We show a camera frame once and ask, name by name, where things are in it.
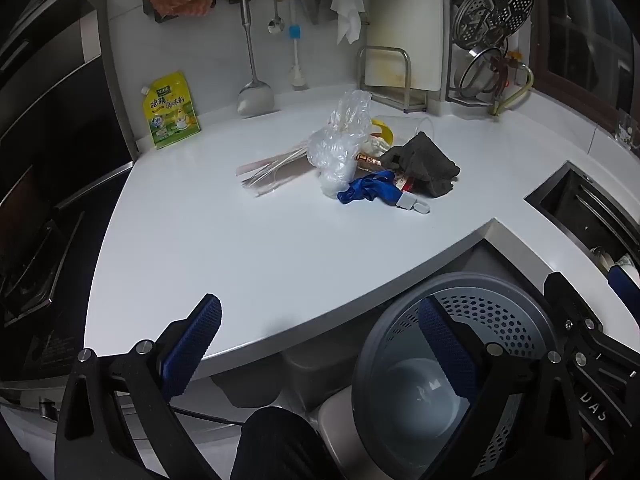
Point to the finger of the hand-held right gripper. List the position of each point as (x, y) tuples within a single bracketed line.
[(625, 282), (570, 305)]

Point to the metal cutting board holder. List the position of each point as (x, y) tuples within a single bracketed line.
[(409, 95)]

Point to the white plastic bin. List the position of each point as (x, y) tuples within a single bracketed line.
[(335, 435)]

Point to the blue white bottle brush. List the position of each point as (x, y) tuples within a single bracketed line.
[(295, 32)]

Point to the white hanging cloth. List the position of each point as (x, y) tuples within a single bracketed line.
[(347, 10)]

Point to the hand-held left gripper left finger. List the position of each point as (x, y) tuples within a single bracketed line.
[(192, 345)]

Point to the metal spoon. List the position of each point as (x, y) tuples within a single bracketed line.
[(275, 22)]

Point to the dark kitchen sink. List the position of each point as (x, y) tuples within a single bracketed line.
[(585, 205)]

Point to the yellow plastic lid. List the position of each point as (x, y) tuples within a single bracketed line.
[(386, 131)]

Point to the grey perforated wastebasket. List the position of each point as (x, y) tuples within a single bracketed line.
[(500, 310)]

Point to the gas valve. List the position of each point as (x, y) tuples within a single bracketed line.
[(510, 67)]

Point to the white tissue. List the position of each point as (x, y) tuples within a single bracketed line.
[(375, 146)]

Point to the dark grey cloth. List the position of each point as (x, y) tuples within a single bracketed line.
[(425, 165)]

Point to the glass pot lid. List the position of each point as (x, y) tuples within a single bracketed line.
[(475, 80)]

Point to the white bowl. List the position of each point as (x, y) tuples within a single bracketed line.
[(627, 261)]

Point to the grey plastic clip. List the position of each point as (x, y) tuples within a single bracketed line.
[(412, 204)]

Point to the metal steamer plate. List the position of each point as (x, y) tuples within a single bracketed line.
[(492, 10)]

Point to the dark window frame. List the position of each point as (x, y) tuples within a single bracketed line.
[(575, 60)]

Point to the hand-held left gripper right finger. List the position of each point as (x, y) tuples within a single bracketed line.
[(445, 345)]

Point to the metal dish rack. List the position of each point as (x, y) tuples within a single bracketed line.
[(450, 75)]

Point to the yellow seasoning pouch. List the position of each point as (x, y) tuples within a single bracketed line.
[(170, 115)]

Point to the person's leg dark trousers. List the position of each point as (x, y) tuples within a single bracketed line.
[(280, 445)]

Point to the printed glass cup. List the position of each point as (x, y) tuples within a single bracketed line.
[(629, 130)]

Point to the clear plastic bag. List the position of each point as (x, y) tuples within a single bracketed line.
[(337, 145)]

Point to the metal spatula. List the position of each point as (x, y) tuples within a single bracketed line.
[(255, 100)]

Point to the black gas stove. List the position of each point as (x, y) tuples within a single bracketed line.
[(40, 260)]

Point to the red beige snack wrapper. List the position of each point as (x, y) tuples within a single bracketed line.
[(369, 158)]

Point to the white cutting board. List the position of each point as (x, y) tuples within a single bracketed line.
[(405, 10)]

